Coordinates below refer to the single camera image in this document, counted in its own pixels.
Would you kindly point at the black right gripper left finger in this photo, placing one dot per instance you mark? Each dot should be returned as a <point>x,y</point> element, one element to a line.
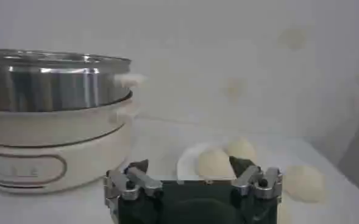
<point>136,181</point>

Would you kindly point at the cream electric pot base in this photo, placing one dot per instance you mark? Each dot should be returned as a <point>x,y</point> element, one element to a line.
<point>45,146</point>

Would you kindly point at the steel steamer tier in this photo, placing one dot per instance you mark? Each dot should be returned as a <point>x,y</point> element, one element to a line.
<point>54,83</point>

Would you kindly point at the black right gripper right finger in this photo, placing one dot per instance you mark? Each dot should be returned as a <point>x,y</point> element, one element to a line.
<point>255,181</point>

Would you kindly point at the white steamed bun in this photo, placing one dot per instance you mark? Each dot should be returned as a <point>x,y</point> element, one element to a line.
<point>241,149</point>
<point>304,182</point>
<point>214,162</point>

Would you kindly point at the white plate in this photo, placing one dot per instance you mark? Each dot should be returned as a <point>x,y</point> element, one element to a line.
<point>188,161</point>

